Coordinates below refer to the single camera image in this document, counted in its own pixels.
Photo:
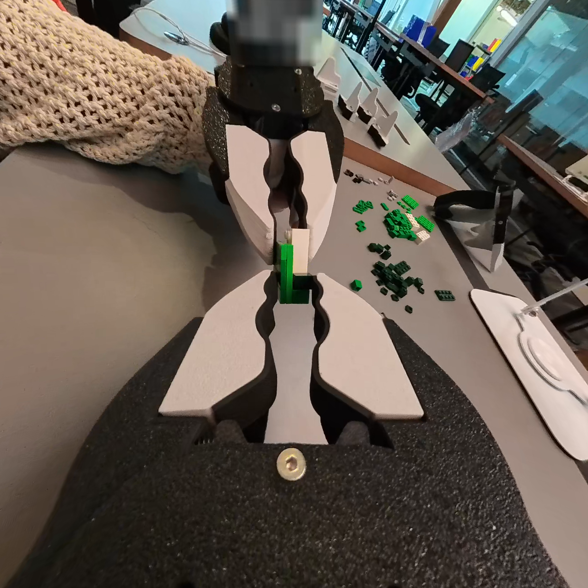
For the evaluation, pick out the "dark green lego plate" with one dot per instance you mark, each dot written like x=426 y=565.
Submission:
x=444 y=295

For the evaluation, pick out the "scattered small grey lego pieces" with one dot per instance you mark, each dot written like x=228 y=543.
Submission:
x=367 y=179

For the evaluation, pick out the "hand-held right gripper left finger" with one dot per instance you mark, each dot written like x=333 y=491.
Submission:
x=220 y=358

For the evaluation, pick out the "pile of bright green lego bricks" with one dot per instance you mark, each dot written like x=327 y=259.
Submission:
x=399 y=225

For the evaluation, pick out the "pile of dark green lego bricks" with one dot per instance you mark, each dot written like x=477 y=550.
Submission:
x=395 y=275

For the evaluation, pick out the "white acrylic book stand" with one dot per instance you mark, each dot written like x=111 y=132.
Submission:
x=523 y=349

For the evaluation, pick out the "black office chair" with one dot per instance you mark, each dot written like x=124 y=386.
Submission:
x=429 y=108

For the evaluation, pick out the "white fin-shaped part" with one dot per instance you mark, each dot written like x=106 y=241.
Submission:
x=331 y=76
x=370 y=108
x=385 y=128
x=351 y=103

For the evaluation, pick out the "single bright green lego brick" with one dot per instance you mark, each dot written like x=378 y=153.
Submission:
x=356 y=285

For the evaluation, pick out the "wooden office desk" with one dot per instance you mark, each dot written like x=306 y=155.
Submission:
x=450 y=69
x=542 y=170

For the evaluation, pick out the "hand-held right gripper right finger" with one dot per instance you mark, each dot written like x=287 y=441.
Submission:
x=363 y=363

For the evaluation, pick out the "stack of colourful storage bins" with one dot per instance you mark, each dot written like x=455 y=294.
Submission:
x=480 y=57

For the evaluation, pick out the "green and white lego assembly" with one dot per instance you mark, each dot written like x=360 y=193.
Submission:
x=287 y=275

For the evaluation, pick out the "black and white plastic bag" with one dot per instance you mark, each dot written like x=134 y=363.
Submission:
x=477 y=216

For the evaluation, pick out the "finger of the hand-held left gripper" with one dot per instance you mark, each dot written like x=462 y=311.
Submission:
x=246 y=183
x=319 y=183

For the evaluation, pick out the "person's left forearm knit sleeve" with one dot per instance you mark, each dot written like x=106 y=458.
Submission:
x=82 y=78

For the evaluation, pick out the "black computer monitor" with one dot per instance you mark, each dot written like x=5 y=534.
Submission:
x=459 y=55

